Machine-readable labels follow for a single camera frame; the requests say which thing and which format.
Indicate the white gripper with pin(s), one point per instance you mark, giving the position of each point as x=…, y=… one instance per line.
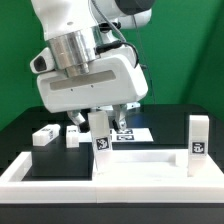
x=113, y=78

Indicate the white desk top panel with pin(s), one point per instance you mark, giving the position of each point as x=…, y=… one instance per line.
x=160, y=176

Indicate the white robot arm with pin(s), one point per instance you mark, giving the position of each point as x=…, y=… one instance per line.
x=87, y=62

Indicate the white marker tag sheet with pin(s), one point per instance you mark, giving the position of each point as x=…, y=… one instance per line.
x=129, y=135

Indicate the white U-shaped frame fixture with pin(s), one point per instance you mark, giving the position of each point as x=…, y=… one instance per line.
x=14, y=189

